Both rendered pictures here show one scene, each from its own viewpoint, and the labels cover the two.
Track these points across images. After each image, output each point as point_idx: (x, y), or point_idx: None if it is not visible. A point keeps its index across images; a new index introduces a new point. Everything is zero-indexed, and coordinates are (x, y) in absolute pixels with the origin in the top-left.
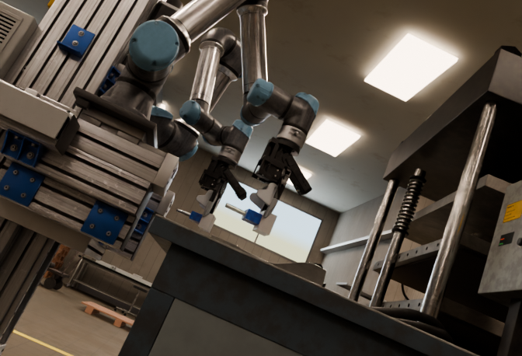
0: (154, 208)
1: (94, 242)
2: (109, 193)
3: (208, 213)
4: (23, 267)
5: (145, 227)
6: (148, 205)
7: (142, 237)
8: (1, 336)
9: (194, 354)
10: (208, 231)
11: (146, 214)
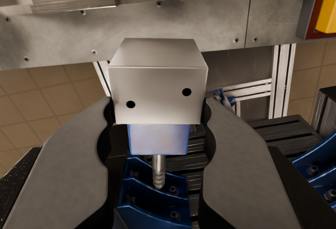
0: (115, 218)
1: (271, 130)
2: None
3: (213, 98)
4: None
5: (126, 170)
6: (120, 228)
7: (117, 153)
8: (216, 100)
9: None
10: (166, 38)
11: (128, 199)
